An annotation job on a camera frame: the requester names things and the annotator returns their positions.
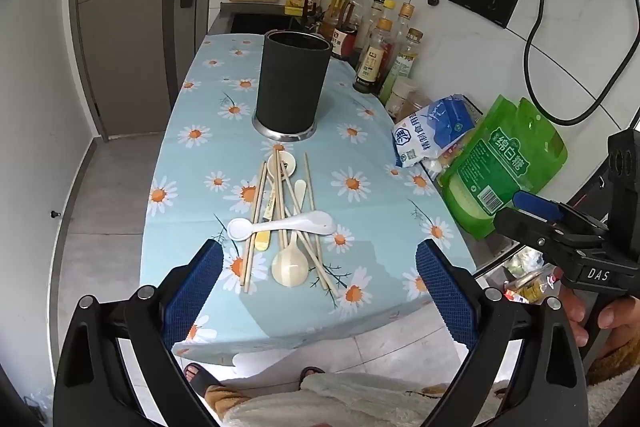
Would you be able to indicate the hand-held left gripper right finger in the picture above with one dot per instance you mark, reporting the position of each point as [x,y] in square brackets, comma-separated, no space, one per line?
[445,292]

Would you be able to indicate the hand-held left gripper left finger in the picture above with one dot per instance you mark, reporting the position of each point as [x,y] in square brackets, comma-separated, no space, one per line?
[195,292]

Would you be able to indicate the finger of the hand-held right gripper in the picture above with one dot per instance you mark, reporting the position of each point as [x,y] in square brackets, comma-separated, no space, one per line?
[535,203]
[535,237]

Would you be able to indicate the white ceramic spoon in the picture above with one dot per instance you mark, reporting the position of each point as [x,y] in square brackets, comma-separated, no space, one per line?
[240,229]

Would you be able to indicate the bundle of wooden chopsticks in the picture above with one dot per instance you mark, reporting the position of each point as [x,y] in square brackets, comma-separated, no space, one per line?
[252,232]

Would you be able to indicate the plain cream soup spoon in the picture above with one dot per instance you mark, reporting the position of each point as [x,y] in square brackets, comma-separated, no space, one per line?
[290,267]

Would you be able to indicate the cream cartoon print spoon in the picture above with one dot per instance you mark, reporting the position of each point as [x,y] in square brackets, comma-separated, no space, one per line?
[285,164]

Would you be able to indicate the single light chopstick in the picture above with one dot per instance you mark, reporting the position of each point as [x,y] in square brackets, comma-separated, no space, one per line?
[310,182]

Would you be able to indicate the black utensil holder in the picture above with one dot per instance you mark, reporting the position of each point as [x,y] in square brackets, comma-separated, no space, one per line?
[290,82]

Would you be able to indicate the person's right forearm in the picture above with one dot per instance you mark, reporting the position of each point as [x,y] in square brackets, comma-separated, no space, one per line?
[617,362]

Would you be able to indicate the person's right hand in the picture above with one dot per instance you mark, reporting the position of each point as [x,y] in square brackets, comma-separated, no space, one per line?
[574,312]

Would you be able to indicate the colourful snack packets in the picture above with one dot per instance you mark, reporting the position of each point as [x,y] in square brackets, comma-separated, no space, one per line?
[530,287]

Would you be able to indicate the green sugar bag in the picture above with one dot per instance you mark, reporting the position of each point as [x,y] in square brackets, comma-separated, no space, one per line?
[490,167]

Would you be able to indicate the person's left foot in slipper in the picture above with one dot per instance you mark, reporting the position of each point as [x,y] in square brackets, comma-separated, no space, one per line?
[200,374]

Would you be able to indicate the person's foot in slipper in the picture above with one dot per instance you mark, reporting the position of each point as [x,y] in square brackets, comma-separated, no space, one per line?
[312,372]
[200,374]

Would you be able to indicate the clear plastic packet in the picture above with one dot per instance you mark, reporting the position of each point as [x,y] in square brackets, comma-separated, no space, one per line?
[442,164]

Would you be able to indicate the blue daisy print tablecloth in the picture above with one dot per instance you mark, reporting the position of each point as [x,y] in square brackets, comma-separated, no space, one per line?
[200,167]

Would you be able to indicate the white and blue salt bag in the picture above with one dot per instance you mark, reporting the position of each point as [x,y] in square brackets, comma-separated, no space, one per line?
[430,132]

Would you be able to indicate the person's right foot in slipper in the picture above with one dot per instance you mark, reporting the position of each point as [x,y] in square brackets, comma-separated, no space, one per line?
[312,372]

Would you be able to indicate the white fleece robe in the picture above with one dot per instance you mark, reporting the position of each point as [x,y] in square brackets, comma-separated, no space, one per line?
[350,402]

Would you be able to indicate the brown seasoning jar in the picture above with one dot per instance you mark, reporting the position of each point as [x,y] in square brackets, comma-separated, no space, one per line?
[422,99]

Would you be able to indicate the white lidded seasoning jar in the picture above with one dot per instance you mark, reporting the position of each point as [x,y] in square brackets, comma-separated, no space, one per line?
[402,97]

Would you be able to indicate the green label bottle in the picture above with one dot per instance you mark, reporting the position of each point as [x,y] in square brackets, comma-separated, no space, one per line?
[402,64]

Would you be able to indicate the dark sauce bottle pale label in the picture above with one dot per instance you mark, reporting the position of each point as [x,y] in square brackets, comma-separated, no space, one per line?
[371,67]

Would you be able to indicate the clear bottle yellow cap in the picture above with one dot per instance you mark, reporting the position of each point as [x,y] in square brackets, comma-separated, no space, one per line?
[404,24]

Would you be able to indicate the bottle with black cap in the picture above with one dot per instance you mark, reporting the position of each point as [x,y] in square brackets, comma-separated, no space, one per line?
[377,9]

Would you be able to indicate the soy sauce bottle red label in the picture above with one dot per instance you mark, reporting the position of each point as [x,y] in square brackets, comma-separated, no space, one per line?
[342,42]

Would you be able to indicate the clear bottle gold cap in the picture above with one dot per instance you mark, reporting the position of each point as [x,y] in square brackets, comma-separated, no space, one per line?
[359,9]

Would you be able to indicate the grey door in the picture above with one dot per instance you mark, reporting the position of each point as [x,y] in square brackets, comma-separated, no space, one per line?
[130,32]

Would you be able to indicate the black kitchen sink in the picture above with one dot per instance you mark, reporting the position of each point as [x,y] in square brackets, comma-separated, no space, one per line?
[250,22]

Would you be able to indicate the golden oil bottle yellow cap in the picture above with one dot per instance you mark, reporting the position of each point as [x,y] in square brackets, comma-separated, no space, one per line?
[339,4]

